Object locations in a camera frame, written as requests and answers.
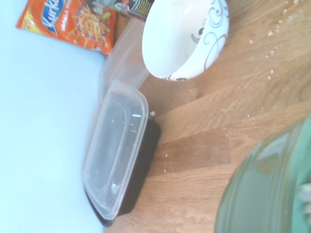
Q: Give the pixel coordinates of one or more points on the green ceramic bowl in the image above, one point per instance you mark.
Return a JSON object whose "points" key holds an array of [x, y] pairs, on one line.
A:
{"points": [[262, 184]]}

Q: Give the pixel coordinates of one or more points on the black container with clear lid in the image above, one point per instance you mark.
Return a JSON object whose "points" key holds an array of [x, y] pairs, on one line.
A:
{"points": [[116, 155]]}

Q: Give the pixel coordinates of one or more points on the clear plastic container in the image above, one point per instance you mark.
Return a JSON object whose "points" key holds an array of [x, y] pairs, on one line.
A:
{"points": [[126, 55]]}

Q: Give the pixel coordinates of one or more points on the white bowl with swirl pattern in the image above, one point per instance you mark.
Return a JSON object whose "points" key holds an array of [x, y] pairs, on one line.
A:
{"points": [[175, 41]]}

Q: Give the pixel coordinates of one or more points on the spice jar with black lid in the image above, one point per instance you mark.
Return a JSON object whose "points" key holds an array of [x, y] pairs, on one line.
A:
{"points": [[136, 8]]}

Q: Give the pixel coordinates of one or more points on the orange Kurkure snack bag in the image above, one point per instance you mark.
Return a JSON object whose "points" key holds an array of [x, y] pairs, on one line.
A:
{"points": [[73, 24]]}

